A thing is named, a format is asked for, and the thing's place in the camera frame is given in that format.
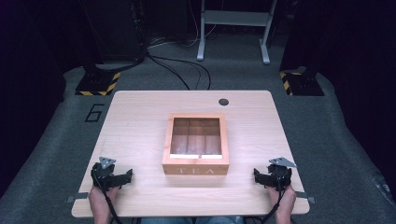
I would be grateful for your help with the wooden box with glass lid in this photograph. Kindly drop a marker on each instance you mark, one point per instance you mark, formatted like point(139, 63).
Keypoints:
point(195, 166)

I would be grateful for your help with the grey table bracket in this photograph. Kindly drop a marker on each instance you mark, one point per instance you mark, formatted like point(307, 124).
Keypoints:
point(77, 197)
point(305, 197)

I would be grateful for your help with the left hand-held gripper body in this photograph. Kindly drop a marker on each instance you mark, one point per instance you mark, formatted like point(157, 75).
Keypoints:
point(104, 174)

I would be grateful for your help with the black cabinet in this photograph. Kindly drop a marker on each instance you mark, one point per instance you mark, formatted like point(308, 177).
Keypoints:
point(115, 31)

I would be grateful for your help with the white metal stand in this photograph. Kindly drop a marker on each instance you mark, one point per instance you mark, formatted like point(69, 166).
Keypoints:
point(234, 18)

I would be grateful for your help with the person's right hand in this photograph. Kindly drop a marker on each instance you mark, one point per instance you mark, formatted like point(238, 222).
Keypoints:
point(285, 199)

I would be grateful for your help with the person's left hand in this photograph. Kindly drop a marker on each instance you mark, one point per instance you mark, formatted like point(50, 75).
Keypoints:
point(99, 199)

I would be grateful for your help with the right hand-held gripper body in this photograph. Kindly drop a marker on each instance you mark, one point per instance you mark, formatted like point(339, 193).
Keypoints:
point(279, 174)

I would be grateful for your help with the black base with hazard stripes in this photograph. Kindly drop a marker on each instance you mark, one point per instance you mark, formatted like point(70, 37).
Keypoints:
point(303, 84)
point(98, 84)

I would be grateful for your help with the person's legs in jeans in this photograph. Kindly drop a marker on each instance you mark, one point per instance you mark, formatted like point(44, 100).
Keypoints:
point(193, 220)

